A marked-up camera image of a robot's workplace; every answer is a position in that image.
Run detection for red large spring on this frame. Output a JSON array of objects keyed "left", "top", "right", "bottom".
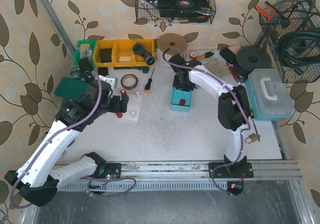
[
  {"left": 116, "top": 112, "right": 123, "bottom": 118},
  {"left": 120, "top": 89, "right": 128, "bottom": 97}
]

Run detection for teal plastic spring tray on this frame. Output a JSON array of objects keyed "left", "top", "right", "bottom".
[{"left": 170, "top": 87, "right": 193, "bottom": 112}]

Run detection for black orange screwdriver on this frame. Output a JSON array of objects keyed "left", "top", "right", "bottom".
[{"left": 144, "top": 68, "right": 155, "bottom": 93}]

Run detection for canvas work glove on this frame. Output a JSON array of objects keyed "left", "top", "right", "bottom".
[{"left": 201, "top": 58, "right": 230, "bottom": 78}]

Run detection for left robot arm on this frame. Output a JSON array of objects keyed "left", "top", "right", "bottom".
[{"left": 4, "top": 78, "right": 129, "bottom": 207}]

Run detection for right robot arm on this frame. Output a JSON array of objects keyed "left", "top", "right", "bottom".
[{"left": 167, "top": 54, "right": 251, "bottom": 178}]

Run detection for red white tape roll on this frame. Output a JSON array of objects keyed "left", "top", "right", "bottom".
[{"left": 189, "top": 51, "right": 198, "bottom": 59}]

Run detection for black aluminium extrusion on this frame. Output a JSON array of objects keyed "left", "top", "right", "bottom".
[{"left": 97, "top": 67, "right": 109, "bottom": 76}]

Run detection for brown tape roll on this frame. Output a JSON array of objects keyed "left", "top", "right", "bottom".
[{"left": 120, "top": 74, "right": 139, "bottom": 90}]

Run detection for green pipe wrench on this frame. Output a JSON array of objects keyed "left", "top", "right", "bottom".
[{"left": 114, "top": 67, "right": 150, "bottom": 74}]

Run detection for yellow black screwdriver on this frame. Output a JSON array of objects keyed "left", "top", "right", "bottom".
[{"left": 198, "top": 51, "right": 215, "bottom": 60}]

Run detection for black digital meter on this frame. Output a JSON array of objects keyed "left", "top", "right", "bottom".
[{"left": 79, "top": 58, "right": 96, "bottom": 82}]

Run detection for black box in bin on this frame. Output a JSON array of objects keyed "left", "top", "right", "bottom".
[{"left": 99, "top": 48, "right": 112, "bottom": 63}]

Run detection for yellow storage bin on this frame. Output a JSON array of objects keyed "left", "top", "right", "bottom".
[{"left": 93, "top": 38, "right": 155, "bottom": 68}]

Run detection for black sanding block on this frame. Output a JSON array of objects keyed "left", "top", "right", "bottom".
[{"left": 219, "top": 47, "right": 237, "bottom": 64}]

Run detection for grey pipe fitting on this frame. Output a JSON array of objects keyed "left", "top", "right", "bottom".
[{"left": 132, "top": 43, "right": 155, "bottom": 66}]

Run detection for green storage bin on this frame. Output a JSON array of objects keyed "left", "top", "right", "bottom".
[{"left": 73, "top": 40, "right": 97, "bottom": 67}]

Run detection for black spool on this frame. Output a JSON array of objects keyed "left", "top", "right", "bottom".
[{"left": 233, "top": 46, "right": 272, "bottom": 78}]

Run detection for black electrical tape roll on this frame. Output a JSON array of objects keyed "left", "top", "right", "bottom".
[{"left": 174, "top": 0, "right": 195, "bottom": 10}]

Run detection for teal clear toolbox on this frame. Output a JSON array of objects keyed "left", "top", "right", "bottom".
[{"left": 245, "top": 68, "right": 295, "bottom": 121}]

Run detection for brass padlock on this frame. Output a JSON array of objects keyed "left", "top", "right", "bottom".
[{"left": 244, "top": 133, "right": 261, "bottom": 144}]

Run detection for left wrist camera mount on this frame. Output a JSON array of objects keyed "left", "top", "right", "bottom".
[{"left": 99, "top": 75, "right": 118, "bottom": 89}]

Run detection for white peg base plate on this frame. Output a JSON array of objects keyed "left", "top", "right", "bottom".
[{"left": 116, "top": 91, "right": 143, "bottom": 122}]

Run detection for white cable spool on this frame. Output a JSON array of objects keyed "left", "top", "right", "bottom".
[{"left": 156, "top": 33, "right": 188, "bottom": 68}]

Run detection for top wire basket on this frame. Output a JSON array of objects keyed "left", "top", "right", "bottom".
[{"left": 135, "top": 0, "right": 216, "bottom": 26}]

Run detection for wire basket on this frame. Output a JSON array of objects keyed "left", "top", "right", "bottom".
[
  {"left": 259, "top": 0, "right": 320, "bottom": 83},
  {"left": 135, "top": 0, "right": 216, "bottom": 26}
]

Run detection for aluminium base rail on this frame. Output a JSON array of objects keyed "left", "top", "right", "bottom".
[{"left": 60, "top": 160, "right": 302, "bottom": 192}]

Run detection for orange handled pliers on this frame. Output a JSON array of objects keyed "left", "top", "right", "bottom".
[{"left": 254, "top": 1, "right": 280, "bottom": 22}]

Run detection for black coiled hose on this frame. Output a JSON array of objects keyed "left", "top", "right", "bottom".
[{"left": 276, "top": 27, "right": 320, "bottom": 75}]

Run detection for right wire basket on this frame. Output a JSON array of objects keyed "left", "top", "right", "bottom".
[{"left": 259, "top": 0, "right": 320, "bottom": 83}]

